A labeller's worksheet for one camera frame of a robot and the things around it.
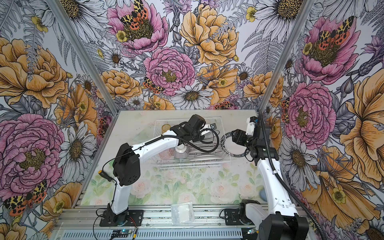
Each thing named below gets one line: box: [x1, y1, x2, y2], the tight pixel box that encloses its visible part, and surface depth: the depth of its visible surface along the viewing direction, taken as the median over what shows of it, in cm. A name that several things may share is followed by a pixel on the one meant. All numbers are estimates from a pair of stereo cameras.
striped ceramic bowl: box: [174, 143, 189, 159], surface depth 93 cm
